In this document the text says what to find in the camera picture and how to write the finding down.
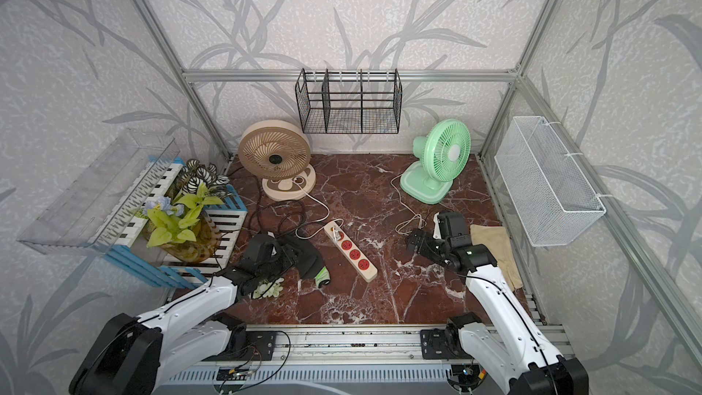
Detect white artificial flower sprig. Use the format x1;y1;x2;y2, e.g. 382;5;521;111
252;277;284;300

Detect black work glove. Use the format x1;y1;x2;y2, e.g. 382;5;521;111
278;234;331;289

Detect white beige fan cable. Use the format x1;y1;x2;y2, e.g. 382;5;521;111
290;174;346;242

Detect beige power strip red sockets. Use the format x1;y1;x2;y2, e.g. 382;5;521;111
323;221;378;283

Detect beige round desk fan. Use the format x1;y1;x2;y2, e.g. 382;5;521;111
238;120;316;201

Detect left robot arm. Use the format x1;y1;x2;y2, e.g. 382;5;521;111
69;234;303;394

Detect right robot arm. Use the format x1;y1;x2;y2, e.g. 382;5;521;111
406;210;590;394

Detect green desk fan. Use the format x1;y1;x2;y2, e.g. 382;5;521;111
400;119;472;205

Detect beige work glove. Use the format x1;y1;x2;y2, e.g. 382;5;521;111
470;224;523;291

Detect potted green plant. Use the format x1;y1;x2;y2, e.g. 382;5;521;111
135;185;225;264

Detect striped leaf plant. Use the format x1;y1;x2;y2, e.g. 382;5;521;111
175;159;230;198

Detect blue white wooden crate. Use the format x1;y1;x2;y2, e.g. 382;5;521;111
105;158;248;289

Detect clear plastic tray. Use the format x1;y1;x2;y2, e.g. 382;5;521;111
18;129;180;256

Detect white green fan cable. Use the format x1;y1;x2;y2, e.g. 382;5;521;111
388;173;429;237

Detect black power strip cable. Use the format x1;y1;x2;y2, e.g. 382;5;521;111
227;165;330;242

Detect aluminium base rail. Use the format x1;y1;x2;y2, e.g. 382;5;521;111
141;323;593;395

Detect white wire basket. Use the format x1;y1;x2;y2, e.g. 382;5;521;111
495;116;606;247

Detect black wire basket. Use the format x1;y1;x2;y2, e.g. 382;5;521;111
294;69;403;135

